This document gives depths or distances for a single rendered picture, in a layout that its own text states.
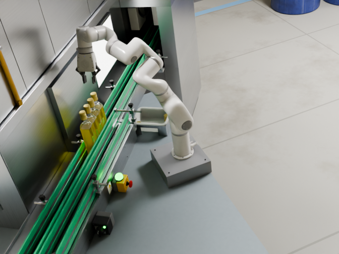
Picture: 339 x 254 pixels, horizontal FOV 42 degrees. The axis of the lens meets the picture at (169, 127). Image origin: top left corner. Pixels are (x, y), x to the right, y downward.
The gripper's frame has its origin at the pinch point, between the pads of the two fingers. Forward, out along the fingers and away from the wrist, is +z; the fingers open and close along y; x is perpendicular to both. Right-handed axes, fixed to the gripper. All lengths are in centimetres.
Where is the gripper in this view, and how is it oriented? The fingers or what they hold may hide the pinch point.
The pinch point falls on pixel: (89, 79)
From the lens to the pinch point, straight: 244.9
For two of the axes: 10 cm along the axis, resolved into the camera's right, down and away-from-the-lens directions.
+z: 0.5, 9.2, 3.9
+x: 2.6, -3.9, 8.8
